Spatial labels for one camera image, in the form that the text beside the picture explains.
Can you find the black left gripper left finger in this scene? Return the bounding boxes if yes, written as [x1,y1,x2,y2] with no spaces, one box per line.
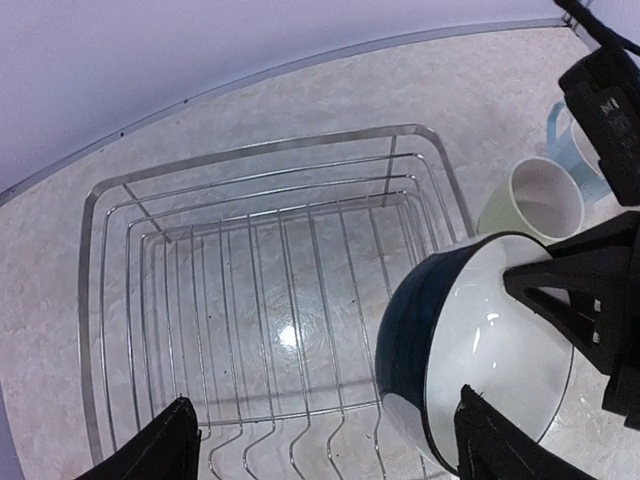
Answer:
[78,396,202,479]

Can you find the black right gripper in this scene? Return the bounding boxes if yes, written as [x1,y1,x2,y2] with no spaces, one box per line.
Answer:
[503,211,639,430]

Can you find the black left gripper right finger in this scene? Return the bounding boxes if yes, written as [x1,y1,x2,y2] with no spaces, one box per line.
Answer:
[454,385,591,480]

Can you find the light green mug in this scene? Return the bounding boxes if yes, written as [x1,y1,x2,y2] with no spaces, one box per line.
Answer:
[476,157,585,245]

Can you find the teal and white bowl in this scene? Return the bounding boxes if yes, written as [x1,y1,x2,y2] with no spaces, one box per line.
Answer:
[375,232,573,473]

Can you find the light blue faceted cup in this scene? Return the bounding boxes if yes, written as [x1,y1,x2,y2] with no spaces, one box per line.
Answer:
[546,101,611,203]

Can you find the steel wire dish rack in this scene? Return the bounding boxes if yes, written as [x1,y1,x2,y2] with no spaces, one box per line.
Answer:
[77,124,472,479]

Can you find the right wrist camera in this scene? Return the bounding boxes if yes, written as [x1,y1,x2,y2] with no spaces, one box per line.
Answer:
[558,47,639,207]

